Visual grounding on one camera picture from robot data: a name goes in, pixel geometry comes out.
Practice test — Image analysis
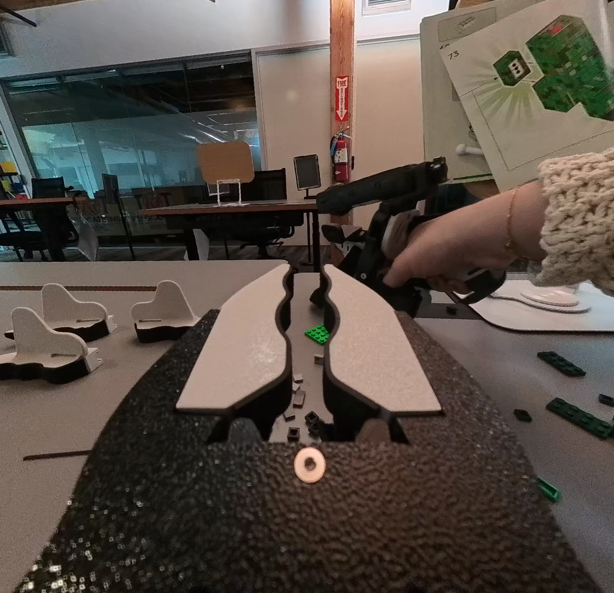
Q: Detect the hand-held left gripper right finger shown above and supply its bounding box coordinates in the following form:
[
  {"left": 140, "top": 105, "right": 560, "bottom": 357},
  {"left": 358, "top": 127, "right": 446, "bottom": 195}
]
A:
[{"left": 322, "top": 264, "right": 443, "bottom": 442}]

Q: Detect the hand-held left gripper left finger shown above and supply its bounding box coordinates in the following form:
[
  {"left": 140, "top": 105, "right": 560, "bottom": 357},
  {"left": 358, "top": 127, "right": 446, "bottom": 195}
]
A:
[{"left": 175, "top": 263, "right": 294, "bottom": 441}]

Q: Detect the pile of dark green pieces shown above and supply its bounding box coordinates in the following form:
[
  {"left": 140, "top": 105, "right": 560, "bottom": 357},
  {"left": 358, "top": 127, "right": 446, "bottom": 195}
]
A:
[{"left": 513, "top": 393, "right": 614, "bottom": 422}]

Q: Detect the person's right forearm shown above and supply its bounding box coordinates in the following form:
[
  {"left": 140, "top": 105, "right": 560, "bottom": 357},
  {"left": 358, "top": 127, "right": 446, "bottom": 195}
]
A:
[{"left": 513, "top": 147, "right": 614, "bottom": 291}]

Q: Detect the scatter of grey lego pieces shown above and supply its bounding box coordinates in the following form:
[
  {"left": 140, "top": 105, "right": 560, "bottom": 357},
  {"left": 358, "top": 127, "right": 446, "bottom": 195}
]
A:
[{"left": 283, "top": 353, "right": 325, "bottom": 422}]

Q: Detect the scatter of black lego pieces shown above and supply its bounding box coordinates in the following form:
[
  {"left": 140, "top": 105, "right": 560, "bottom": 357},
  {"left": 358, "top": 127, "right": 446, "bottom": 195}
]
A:
[{"left": 286, "top": 411, "right": 332, "bottom": 442}]

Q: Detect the dark green short lego plate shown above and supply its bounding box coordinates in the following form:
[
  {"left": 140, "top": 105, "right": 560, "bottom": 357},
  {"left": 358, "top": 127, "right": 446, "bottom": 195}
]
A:
[{"left": 536, "top": 351, "right": 587, "bottom": 378}]

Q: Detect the lego instruction booklet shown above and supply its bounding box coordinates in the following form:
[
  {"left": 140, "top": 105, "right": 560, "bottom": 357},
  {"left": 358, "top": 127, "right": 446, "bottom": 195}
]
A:
[{"left": 420, "top": 0, "right": 614, "bottom": 193}]

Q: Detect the dark green long lego plate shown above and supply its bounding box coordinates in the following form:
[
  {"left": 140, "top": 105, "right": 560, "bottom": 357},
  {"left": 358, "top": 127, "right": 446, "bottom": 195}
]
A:
[{"left": 546, "top": 397, "right": 614, "bottom": 439}]

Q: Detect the person's right hand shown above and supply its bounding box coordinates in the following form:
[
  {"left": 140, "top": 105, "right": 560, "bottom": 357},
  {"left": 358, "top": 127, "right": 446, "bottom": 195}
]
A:
[{"left": 383, "top": 185, "right": 524, "bottom": 296}]

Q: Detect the red fire extinguisher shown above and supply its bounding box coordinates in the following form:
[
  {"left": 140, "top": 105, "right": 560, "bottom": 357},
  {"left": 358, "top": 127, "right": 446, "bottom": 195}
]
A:
[{"left": 328, "top": 127, "right": 355, "bottom": 184}]

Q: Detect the small screen on stand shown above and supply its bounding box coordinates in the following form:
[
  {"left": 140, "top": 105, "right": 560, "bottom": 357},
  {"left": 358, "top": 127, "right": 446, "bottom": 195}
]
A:
[{"left": 293, "top": 154, "right": 322, "bottom": 201}]

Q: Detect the spare white gripper finger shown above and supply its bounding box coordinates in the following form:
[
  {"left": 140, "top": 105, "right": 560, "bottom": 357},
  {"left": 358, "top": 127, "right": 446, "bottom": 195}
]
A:
[
  {"left": 4, "top": 282, "right": 117, "bottom": 343},
  {"left": 0, "top": 306, "right": 104, "bottom": 385},
  {"left": 131, "top": 280, "right": 201, "bottom": 343}
]

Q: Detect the red white fire sign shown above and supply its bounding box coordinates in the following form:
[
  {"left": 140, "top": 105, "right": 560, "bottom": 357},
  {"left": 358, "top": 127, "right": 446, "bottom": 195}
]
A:
[{"left": 334, "top": 75, "right": 351, "bottom": 123}]

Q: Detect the black office chair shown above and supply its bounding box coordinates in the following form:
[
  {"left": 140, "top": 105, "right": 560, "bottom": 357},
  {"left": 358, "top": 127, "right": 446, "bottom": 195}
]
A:
[
  {"left": 0, "top": 177, "right": 81, "bottom": 260},
  {"left": 237, "top": 168, "right": 298, "bottom": 260}
]

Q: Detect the brown desk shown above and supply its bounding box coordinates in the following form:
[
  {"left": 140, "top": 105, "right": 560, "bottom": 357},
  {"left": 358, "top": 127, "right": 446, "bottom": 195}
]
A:
[
  {"left": 0, "top": 196, "right": 77, "bottom": 263},
  {"left": 138, "top": 199, "right": 321, "bottom": 264}
]

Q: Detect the brown board on clear stand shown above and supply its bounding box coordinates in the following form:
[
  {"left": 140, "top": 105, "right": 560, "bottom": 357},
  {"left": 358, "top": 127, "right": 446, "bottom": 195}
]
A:
[{"left": 197, "top": 141, "right": 255, "bottom": 206}]

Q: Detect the white book stand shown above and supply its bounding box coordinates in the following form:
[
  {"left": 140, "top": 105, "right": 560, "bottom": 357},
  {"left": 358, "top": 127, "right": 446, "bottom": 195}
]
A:
[{"left": 451, "top": 0, "right": 614, "bottom": 334}]

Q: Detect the thin gold bracelet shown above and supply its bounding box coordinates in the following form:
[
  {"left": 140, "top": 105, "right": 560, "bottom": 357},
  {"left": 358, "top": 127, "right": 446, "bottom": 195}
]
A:
[{"left": 502, "top": 184, "right": 522, "bottom": 260}]

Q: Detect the wooden post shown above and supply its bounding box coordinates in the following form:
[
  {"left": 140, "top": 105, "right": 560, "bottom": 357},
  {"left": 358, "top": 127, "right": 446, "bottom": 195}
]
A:
[{"left": 328, "top": 0, "right": 358, "bottom": 226}]

